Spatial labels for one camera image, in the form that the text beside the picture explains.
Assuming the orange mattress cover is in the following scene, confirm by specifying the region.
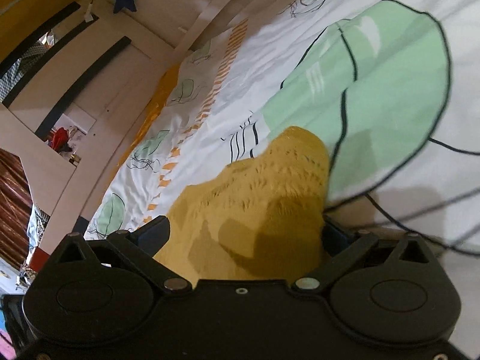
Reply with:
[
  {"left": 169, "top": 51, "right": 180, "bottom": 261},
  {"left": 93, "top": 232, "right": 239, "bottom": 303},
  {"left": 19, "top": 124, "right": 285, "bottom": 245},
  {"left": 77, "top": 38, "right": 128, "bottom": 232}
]
[{"left": 115, "top": 63, "right": 181, "bottom": 171}]

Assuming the beige wooden bed frame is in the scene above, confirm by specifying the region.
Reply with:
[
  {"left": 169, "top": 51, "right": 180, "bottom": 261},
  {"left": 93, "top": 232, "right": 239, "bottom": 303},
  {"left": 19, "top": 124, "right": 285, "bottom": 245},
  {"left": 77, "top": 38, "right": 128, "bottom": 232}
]
[{"left": 39, "top": 0, "right": 289, "bottom": 254}]

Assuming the red clothes pile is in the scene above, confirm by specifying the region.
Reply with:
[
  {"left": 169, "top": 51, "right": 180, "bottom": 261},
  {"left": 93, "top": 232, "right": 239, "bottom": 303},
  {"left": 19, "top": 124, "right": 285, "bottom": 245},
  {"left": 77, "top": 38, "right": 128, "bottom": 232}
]
[{"left": 47, "top": 126, "right": 85, "bottom": 162}]

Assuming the white wardrobe with black handles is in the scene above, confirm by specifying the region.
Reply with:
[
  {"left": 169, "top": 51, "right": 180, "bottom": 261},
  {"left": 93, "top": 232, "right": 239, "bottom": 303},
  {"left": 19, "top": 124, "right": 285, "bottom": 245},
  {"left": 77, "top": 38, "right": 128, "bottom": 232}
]
[{"left": 1, "top": 0, "right": 173, "bottom": 170}]

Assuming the white leaf-print bed sheet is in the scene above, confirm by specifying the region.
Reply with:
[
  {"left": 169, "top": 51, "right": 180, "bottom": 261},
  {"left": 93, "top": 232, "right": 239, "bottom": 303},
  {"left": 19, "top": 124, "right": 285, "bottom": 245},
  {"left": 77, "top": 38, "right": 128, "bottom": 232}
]
[{"left": 84, "top": 0, "right": 480, "bottom": 357}]

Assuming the mustard yellow knit garment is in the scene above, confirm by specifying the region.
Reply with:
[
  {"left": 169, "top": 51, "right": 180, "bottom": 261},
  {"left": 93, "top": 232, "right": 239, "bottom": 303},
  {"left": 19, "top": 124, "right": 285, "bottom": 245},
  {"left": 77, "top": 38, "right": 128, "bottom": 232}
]
[{"left": 154, "top": 127, "right": 329, "bottom": 284}]

